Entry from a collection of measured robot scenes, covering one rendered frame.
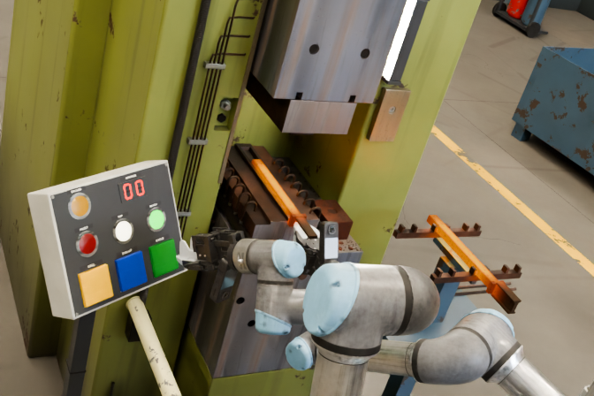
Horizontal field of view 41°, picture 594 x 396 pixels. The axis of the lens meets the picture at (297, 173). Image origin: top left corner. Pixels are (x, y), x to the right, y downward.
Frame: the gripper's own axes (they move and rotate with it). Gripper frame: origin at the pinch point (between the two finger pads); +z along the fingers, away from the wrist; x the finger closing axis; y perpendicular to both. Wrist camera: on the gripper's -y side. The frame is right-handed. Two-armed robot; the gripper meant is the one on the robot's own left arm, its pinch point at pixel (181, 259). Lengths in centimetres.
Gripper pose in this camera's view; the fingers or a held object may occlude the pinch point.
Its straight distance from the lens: 188.9
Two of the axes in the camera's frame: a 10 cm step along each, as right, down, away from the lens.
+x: -6.2, 2.2, -7.5
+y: -1.5, -9.8, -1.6
